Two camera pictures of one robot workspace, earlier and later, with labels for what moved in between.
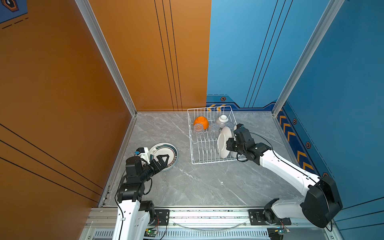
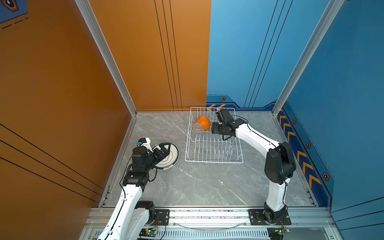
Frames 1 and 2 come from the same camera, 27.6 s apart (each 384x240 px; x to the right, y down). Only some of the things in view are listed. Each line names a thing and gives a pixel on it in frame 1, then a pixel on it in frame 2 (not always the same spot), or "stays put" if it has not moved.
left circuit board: x=150 y=233 stays put
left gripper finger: x=144 y=155 → x=163 y=148
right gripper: x=228 y=145 → x=214 y=129
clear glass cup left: x=198 y=128 stays put
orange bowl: x=202 y=120 stays put
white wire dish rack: x=210 y=128 stays put
